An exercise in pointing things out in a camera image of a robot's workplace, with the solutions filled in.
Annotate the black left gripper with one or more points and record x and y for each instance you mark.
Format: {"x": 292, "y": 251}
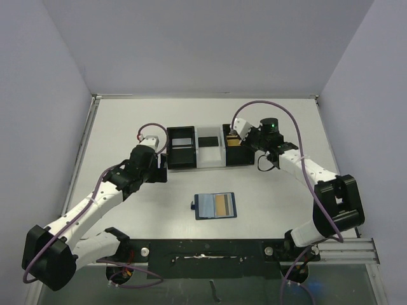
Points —
{"x": 161, "y": 168}

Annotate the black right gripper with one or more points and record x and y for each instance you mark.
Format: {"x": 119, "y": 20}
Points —
{"x": 247, "y": 142}

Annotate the black card from holder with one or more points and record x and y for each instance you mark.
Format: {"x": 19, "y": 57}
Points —
{"x": 208, "y": 142}

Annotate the blue leather card holder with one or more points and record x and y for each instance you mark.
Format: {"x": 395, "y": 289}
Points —
{"x": 203, "y": 205}

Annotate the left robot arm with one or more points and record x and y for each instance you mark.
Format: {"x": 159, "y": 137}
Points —
{"x": 71, "y": 228}

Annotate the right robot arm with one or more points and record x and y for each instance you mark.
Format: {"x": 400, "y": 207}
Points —
{"x": 337, "y": 202}

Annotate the black bin with silver card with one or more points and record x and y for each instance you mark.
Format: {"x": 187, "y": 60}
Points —
{"x": 181, "y": 157}

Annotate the black bin with gold card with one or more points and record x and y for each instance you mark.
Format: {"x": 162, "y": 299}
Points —
{"x": 237, "y": 156}

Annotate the silver credit card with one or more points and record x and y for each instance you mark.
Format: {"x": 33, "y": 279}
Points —
{"x": 182, "y": 142}

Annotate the gold striped card in holder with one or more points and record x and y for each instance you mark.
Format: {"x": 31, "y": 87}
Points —
{"x": 223, "y": 205}

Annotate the white middle bin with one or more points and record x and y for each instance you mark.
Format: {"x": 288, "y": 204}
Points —
{"x": 210, "y": 157}

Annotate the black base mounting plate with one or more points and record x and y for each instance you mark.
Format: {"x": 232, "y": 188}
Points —
{"x": 216, "y": 259}

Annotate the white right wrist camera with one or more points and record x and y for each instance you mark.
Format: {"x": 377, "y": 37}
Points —
{"x": 240, "y": 128}

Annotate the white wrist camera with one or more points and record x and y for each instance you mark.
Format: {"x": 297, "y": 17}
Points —
{"x": 240, "y": 128}
{"x": 150, "y": 141}

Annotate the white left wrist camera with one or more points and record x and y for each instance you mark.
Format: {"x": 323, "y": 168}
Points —
{"x": 150, "y": 141}

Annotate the aluminium left side rail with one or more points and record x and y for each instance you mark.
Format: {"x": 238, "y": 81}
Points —
{"x": 81, "y": 151}

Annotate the aluminium rail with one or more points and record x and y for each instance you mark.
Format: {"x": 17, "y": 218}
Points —
{"x": 346, "y": 251}
{"x": 81, "y": 151}

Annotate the aluminium front rail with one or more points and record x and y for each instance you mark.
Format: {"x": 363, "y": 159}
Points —
{"x": 346, "y": 251}

